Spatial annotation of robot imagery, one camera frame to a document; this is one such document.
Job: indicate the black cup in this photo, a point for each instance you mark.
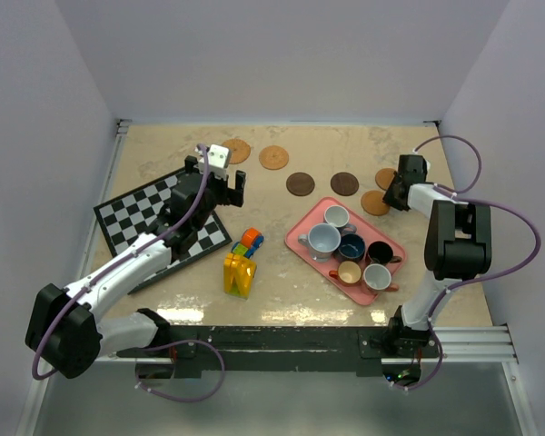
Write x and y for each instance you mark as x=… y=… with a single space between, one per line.
x=382 y=253

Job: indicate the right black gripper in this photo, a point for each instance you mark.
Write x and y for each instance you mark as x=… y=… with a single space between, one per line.
x=389 y=198

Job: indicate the black white chessboard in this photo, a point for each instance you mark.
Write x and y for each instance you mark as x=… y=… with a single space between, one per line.
x=124 y=217

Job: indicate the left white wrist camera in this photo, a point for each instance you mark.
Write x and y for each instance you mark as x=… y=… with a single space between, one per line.
x=215 y=158

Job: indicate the white cup brown handle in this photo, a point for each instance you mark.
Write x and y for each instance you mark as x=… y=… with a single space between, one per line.
x=378 y=278

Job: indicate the dark wooden coaster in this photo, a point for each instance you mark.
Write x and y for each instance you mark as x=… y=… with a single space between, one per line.
x=300 y=184
x=344 y=184

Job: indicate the yellow toy block house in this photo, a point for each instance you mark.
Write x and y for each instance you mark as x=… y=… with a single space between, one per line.
x=238 y=275

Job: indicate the dark blue cup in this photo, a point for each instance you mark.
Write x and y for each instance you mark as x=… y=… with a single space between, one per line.
x=352 y=248

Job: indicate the orange cup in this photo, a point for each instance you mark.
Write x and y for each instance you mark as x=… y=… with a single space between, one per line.
x=348 y=273

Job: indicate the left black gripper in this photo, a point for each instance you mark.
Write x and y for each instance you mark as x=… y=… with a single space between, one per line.
x=229 y=195

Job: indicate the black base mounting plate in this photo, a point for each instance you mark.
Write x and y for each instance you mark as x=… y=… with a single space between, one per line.
x=360 y=350

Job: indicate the woven rattan coaster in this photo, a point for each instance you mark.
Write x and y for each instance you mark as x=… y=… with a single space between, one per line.
x=239 y=150
x=273 y=157
x=384 y=178
x=373 y=204

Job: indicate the colourful toy car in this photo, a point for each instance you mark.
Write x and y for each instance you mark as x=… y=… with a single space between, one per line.
x=250 y=242

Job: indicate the small white cup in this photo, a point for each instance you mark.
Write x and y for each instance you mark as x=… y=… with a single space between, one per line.
x=339 y=217

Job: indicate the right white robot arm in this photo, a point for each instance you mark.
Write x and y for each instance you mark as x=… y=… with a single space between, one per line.
x=457 y=249

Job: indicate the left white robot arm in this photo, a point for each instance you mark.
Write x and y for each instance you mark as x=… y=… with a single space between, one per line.
x=67 y=328

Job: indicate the large light blue cup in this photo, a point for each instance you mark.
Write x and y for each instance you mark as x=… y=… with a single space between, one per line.
x=321 y=241

